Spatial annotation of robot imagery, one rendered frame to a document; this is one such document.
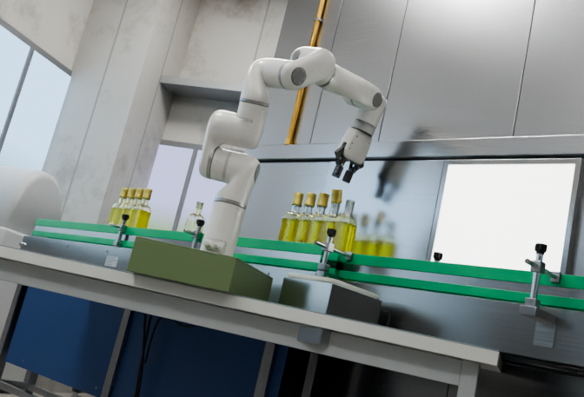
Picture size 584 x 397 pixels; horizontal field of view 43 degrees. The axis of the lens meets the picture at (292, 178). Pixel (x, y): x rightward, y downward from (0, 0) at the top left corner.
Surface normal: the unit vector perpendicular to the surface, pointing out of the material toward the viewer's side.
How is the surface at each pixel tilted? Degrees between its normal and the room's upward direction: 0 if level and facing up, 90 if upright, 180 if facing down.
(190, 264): 90
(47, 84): 90
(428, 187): 90
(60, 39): 90
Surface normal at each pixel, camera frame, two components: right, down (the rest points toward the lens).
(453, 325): -0.65, -0.32
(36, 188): 0.93, 0.14
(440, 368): -0.29, -0.29
